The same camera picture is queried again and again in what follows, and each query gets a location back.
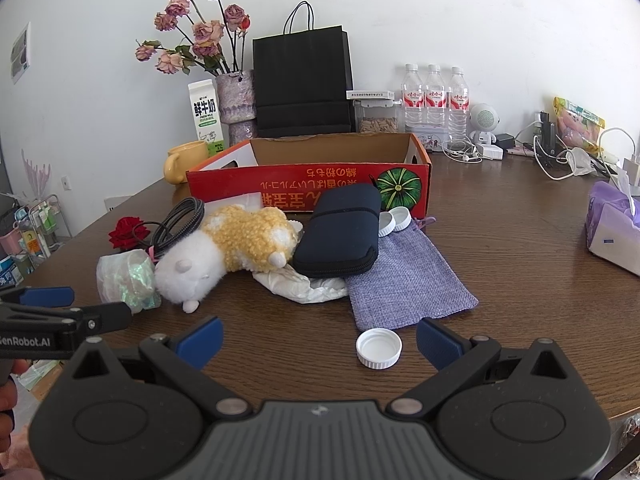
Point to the decorated metal tin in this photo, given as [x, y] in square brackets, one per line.
[433, 139]

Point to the black power adapter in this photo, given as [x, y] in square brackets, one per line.
[505, 141]

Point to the left water bottle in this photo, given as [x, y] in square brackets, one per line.
[412, 97]

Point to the black upright device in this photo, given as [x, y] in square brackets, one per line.
[547, 135]

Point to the water bottle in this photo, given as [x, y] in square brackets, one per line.
[458, 109]
[435, 97]
[412, 97]

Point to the white wired earphones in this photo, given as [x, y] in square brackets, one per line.
[462, 150]

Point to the flat white box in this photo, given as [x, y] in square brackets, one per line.
[372, 95]

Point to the wall notice paper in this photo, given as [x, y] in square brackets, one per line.
[20, 54]

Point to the red artificial rose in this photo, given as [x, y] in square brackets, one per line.
[128, 234]

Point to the black paper shopping bag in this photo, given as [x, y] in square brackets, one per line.
[301, 79]

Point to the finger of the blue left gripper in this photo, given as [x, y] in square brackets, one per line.
[43, 296]

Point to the wire storage rack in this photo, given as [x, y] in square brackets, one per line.
[32, 233]

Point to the purple linen drawstring bag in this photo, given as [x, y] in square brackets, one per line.
[409, 280]

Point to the yellow snack bag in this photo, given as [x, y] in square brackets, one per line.
[578, 127]

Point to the person's left hand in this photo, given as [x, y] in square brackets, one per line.
[8, 401]

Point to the white tissue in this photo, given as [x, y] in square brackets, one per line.
[289, 284]

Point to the iridescent bundle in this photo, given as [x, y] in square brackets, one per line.
[128, 277]

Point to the purple tissue pack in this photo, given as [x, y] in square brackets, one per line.
[612, 226]

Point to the black zip pouch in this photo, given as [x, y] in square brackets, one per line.
[341, 237]

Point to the white bottle cap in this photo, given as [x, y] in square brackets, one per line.
[378, 348]

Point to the purple glitter vase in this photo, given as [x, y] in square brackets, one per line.
[237, 105]

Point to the clear jar of seeds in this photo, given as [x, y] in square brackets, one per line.
[377, 116]

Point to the white green milk carton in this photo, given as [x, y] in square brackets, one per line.
[206, 117]

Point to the dried pink rose bouquet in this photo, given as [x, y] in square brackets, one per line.
[212, 37]

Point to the yellow ceramic mug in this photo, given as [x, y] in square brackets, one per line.
[183, 158]

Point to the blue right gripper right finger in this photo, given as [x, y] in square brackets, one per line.
[438, 344]

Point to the white face mask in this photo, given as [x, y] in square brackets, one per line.
[579, 161]

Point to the red cardboard box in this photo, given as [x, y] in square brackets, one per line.
[291, 173]

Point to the yellow white plush toy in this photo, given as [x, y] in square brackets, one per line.
[229, 239]

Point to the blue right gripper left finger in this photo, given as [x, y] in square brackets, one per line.
[200, 343]

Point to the white charger block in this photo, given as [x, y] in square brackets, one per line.
[490, 151]

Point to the middle water bottle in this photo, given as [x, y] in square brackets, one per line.
[435, 97]

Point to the right water bottle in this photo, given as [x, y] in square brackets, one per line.
[458, 109]

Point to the white robot speaker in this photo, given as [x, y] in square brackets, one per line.
[484, 121]

